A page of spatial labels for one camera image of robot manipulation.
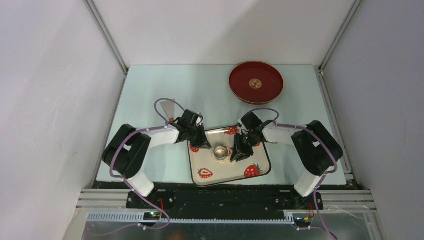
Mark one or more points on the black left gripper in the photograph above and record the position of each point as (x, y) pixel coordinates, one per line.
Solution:
(202, 142)

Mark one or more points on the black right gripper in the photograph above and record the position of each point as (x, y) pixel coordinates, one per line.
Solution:
(238, 149)

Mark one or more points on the round steel dough cutter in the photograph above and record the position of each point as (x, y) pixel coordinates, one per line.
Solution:
(220, 153)

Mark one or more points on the white strawberry print tray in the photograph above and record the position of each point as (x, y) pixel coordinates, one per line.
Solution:
(206, 171)

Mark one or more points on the steel scraper orange handle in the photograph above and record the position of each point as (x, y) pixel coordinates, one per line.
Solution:
(169, 109)

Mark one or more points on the round dark red tray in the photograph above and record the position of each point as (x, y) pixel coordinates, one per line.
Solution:
(256, 83)

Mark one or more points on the white dough piece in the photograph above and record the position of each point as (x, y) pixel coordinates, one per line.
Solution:
(229, 154)

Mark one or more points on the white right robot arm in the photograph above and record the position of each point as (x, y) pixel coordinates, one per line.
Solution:
(318, 151)

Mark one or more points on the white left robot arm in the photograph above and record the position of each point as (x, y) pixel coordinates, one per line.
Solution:
(126, 152)

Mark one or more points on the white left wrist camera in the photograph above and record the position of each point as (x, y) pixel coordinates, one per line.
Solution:
(199, 119)

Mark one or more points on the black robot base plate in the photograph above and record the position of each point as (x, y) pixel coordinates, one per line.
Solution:
(227, 204)

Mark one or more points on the grey slotted cable duct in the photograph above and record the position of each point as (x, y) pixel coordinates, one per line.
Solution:
(142, 217)

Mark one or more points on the right aluminium corner post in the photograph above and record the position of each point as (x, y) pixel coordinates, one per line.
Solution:
(340, 33)

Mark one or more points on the aluminium corner post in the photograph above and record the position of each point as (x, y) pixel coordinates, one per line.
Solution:
(340, 33)
(106, 34)

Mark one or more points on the aluminium frame rail front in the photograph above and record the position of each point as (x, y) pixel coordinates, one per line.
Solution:
(113, 201)

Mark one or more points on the left aluminium corner post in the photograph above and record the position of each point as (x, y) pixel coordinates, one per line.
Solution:
(106, 34)

